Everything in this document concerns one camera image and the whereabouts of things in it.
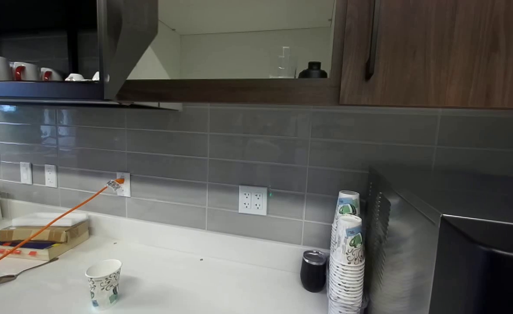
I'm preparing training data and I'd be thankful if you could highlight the dark bottle in cabinet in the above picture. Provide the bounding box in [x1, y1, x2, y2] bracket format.
[298, 62, 328, 79]

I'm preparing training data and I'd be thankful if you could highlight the black right door handle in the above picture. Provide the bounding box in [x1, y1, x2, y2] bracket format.
[364, 0, 380, 81]

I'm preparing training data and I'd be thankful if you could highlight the patterned paper cup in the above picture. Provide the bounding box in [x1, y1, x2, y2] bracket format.
[83, 259, 122, 308]

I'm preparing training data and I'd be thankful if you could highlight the dark open shelf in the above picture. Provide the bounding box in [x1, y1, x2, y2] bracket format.
[0, 83, 183, 112]

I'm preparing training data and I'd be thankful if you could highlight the white wall switch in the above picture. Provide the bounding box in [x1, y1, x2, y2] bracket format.
[43, 165, 57, 187]

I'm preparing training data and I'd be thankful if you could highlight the tall paper cup stack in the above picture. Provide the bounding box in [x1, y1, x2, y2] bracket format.
[328, 215, 364, 314]

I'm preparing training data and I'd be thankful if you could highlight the white wall outlet left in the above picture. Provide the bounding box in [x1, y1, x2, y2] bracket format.
[19, 163, 33, 186]

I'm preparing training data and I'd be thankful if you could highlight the white double power outlet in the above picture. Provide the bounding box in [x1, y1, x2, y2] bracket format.
[237, 186, 267, 217]

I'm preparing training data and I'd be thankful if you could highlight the stainless steel microwave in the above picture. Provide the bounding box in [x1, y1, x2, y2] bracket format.
[366, 168, 513, 314]

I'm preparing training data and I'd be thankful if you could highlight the wooden cabinet door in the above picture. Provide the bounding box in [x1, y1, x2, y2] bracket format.
[340, 0, 513, 111]
[96, 0, 158, 100]

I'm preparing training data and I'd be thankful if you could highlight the white outlet with plug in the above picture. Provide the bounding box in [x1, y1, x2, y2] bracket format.
[115, 173, 130, 198]

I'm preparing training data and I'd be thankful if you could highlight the white bowl on shelf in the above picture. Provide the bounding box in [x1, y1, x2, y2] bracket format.
[64, 74, 85, 83]

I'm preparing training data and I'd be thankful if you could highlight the rear paper cup stack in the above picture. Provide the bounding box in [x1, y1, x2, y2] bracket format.
[331, 189, 362, 250]

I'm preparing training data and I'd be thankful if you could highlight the black tumbler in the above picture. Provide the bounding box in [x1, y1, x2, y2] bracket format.
[300, 250, 326, 294]

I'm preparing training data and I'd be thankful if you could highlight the clear glass in cabinet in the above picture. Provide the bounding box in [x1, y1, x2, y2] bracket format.
[275, 46, 294, 79]

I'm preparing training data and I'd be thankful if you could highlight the cardboard box stack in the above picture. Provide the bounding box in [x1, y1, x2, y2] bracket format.
[0, 213, 90, 262]

